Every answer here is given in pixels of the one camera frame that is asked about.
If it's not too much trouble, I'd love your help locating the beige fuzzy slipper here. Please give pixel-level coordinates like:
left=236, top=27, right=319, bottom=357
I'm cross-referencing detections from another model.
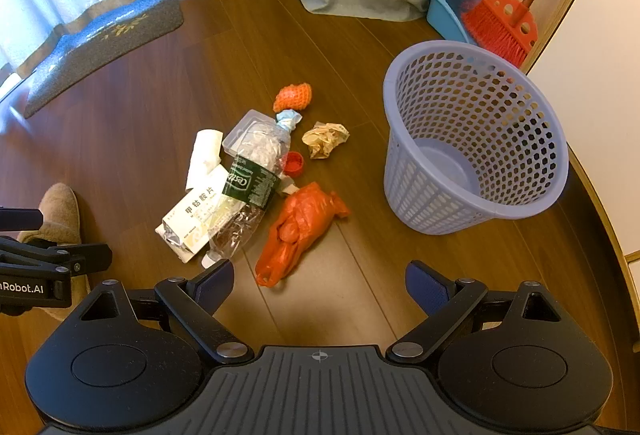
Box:
left=17, top=182, right=91, bottom=321

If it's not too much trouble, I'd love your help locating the light blue packet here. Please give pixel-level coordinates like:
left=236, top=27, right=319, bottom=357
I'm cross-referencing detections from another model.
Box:
left=275, top=110, right=304, bottom=134

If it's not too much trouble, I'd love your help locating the crushed clear plastic bottle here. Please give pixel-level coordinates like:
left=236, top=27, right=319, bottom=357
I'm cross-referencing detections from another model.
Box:
left=202, top=120, right=293, bottom=270

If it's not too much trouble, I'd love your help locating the orange plastic bag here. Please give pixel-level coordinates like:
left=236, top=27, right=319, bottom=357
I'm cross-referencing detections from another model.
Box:
left=255, top=182, right=352, bottom=287

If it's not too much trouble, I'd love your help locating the grey door mat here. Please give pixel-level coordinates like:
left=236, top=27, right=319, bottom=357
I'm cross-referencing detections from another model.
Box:
left=22, top=0, right=185, bottom=118

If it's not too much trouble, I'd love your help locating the white tissue roll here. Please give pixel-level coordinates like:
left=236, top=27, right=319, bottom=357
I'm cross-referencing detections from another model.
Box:
left=186, top=129, right=223, bottom=191

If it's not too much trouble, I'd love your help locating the orange foam fruit net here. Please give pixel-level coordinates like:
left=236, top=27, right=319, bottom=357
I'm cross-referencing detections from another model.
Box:
left=273, top=84, right=313, bottom=112

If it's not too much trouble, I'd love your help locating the clear plastic box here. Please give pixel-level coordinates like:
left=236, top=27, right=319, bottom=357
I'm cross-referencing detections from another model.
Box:
left=221, top=109, right=278, bottom=156

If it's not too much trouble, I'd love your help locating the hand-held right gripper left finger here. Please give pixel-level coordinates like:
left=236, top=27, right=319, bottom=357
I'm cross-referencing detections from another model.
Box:
left=65, top=259, right=256, bottom=366

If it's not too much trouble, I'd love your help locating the white medicine box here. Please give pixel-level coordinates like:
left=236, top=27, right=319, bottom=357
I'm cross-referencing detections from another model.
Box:
left=161, top=185, right=233, bottom=263

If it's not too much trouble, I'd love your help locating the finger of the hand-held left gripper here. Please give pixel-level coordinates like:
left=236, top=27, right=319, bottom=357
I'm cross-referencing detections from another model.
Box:
left=0, top=208, right=45, bottom=232
left=0, top=236, right=113, bottom=277

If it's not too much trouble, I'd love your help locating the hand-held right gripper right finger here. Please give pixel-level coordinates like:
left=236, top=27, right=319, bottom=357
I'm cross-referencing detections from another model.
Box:
left=385, top=259, right=576, bottom=363

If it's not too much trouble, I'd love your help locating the purple plastic basket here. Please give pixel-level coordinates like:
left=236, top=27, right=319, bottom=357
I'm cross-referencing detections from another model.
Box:
left=382, top=40, right=571, bottom=236

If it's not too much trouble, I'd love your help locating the silver blister pack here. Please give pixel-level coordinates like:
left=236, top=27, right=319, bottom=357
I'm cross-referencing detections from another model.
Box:
left=155, top=221, right=198, bottom=263

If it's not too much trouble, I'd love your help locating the red bottle cap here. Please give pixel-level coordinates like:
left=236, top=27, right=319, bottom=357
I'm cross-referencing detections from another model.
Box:
left=280, top=152, right=306, bottom=177

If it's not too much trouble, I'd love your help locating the beige wrapper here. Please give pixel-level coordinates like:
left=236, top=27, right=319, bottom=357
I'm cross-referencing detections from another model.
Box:
left=301, top=121, right=351, bottom=160

